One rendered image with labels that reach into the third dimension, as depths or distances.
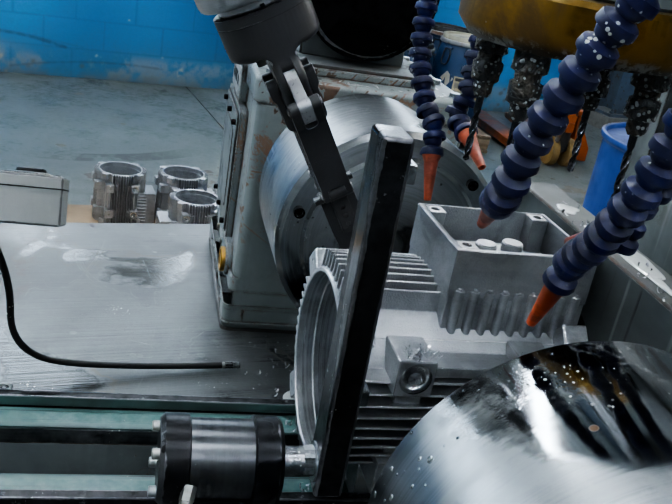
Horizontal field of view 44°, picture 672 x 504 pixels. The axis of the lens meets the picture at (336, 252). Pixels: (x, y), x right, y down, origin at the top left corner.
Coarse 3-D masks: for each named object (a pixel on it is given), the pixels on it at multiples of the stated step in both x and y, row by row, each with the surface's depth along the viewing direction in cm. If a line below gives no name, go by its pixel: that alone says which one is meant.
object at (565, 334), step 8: (320, 248) 71; (312, 256) 72; (320, 256) 71; (312, 264) 72; (320, 264) 71; (312, 272) 72; (560, 328) 65; (568, 328) 65; (576, 328) 65; (584, 328) 65; (560, 336) 65; (568, 336) 65; (576, 336) 65; (584, 336) 65; (560, 344) 65; (344, 480) 65
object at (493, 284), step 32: (416, 224) 70; (448, 224) 71; (512, 224) 73; (544, 224) 72; (448, 256) 63; (480, 256) 62; (512, 256) 63; (544, 256) 63; (448, 288) 63; (480, 288) 63; (512, 288) 64; (576, 288) 65; (448, 320) 64; (480, 320) 64; (512, 320) 65; (544, 320) 65; (576, 320) 67
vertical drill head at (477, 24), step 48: (480, 0) 57; (528, 0) 54; (576, 0) 53; (480, 48) 64; (528, 48) 56; (576, 48) 54; (624, 48) 53; (480, 96) 66; (528, 96) 58; (576, 144) 69
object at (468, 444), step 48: (480, 384) 45; (528, 384) 44; (576, 384) 43; (624, 384) 42; (432, 432) 45; (480, 432) 42; (528, 432) 41; (576, 432) 39; (624, 432) 39; (384, 480) 47; (432, 480) 43; (480, 480) 40; (528, 480) 38; (576, 480) 37; (624, 480) 36
